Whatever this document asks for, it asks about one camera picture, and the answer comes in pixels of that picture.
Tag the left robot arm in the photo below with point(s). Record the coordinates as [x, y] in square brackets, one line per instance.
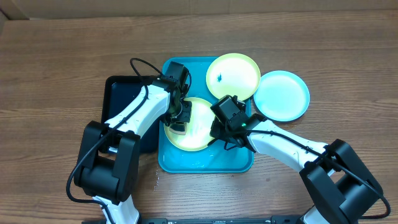
[107, 164]

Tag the yellow-green plate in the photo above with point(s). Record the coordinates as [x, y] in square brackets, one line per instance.
[233, 74]
[198, 129]

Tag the light blue plate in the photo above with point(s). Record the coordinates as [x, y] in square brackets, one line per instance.
[282, 96]

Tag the teal plastic tray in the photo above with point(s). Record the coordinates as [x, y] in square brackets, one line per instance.
[212, 159]

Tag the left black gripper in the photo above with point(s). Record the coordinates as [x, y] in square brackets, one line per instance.
[186, 117]

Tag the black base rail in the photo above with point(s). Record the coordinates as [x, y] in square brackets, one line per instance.
[276, 219]

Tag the black plastic tray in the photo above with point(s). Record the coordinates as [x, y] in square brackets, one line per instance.
[118, 93]

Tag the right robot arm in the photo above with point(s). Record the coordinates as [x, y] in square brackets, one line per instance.
[340, 185]

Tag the dark sponge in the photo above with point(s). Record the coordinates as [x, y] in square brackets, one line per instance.
[178, 128]

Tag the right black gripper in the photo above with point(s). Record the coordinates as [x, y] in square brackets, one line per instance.
[218, 132]

